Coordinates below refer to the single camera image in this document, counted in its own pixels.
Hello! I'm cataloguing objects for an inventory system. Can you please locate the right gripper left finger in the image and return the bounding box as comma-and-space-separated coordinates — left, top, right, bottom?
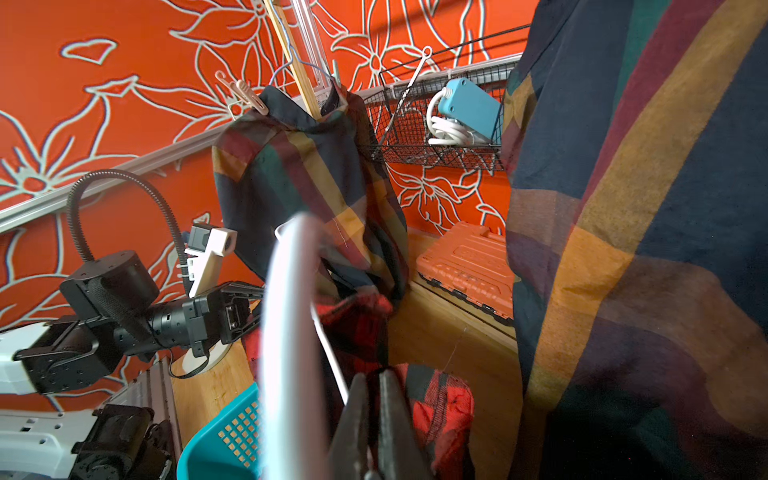
328, 373, 370, 480

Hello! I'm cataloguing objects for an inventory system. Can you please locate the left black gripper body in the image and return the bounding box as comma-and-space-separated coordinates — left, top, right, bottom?
182, 281, 264, 357

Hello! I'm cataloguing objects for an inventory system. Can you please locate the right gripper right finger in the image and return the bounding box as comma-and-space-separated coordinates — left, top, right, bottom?
377, 370, 434, 480

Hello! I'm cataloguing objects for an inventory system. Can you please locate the white wire hanger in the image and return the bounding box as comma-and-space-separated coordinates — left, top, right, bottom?
258, 213, 331, 479

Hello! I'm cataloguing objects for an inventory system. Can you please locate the red black plaid shirt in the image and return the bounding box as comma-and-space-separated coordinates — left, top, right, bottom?
242, 287, 476, 480

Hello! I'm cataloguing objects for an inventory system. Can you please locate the dark multicolour plaid shirt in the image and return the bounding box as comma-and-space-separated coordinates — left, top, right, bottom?
501, 0, 767, 479

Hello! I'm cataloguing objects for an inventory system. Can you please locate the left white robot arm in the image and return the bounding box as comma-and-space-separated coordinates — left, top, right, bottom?
1, 170, 263, 479

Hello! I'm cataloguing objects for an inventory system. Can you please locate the white hanger left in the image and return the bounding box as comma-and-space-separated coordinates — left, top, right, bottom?
267, 37, 336, 111

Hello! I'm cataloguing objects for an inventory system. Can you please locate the white tape roll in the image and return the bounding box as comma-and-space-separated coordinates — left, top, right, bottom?
177, 342, 231, 376

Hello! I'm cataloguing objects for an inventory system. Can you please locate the teal plastic basket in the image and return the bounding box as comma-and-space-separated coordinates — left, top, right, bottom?
176, 383, 263, 480

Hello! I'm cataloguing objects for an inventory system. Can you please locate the dark plaid shirt left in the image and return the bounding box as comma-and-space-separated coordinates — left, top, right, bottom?
212, 85, 409, 305

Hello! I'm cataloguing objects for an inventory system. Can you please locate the red tool case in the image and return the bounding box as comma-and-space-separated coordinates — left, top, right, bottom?
416, 222, 520, 326

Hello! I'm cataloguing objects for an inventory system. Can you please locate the wooden clothes rack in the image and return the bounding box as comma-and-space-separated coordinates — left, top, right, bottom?
264, 1, 321, 119

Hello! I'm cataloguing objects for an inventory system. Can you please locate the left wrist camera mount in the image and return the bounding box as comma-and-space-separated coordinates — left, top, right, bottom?
185, 223, 238, 298

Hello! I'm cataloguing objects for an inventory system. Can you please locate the black wire basket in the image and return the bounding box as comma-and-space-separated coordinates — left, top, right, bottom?
362, 25, 530, 174

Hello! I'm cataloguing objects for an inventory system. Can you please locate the teal box with cable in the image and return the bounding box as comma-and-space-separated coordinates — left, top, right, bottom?
426, 78, 501, 146

